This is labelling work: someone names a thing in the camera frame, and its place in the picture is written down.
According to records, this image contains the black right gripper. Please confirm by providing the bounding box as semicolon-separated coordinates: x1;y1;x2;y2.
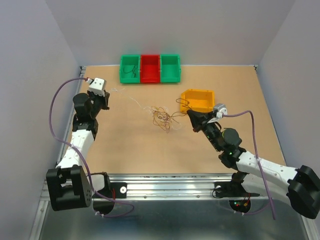
187;108;223;152

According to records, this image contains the white wire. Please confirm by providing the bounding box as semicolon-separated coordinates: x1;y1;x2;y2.
110;87;156;112

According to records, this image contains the wire bundle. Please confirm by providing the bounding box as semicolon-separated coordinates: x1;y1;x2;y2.
147;98;191;134

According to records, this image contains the dark brown wire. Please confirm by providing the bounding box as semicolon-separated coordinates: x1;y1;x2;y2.
122;64;139;79

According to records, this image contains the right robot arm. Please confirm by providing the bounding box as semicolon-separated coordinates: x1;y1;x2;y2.
186;105;320;219

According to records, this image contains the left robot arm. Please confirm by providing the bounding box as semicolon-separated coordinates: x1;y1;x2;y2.
46;90;110;211

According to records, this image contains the yellow plastic bin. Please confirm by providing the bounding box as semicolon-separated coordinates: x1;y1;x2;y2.
178;89;215;113

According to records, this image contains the left green plastic bin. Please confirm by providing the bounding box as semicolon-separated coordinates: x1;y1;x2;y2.
119;54;141;84

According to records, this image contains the green plastic bin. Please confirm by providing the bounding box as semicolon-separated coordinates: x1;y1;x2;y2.
160;54;181;84
119;54;141;84

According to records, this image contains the right green plastic bin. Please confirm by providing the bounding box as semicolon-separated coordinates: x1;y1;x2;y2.
160;54;181;84

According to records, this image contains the red plastic bin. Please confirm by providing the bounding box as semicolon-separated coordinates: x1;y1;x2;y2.
140;54;161;84

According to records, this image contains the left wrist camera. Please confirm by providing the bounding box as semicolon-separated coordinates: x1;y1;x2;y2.
87;77;106;97

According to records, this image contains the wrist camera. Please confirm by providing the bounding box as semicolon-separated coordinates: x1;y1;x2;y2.
213;103;228;119
87;77;106;97

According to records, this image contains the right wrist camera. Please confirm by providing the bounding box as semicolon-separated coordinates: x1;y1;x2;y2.
213;103;228;119

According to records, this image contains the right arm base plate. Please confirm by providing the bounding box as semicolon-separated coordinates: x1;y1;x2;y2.
212;181;260;199

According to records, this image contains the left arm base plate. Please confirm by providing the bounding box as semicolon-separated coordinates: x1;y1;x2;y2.
93;182;128;199

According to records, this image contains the aluminium rail frame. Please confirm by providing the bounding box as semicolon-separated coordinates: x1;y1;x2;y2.
27;65;320;240

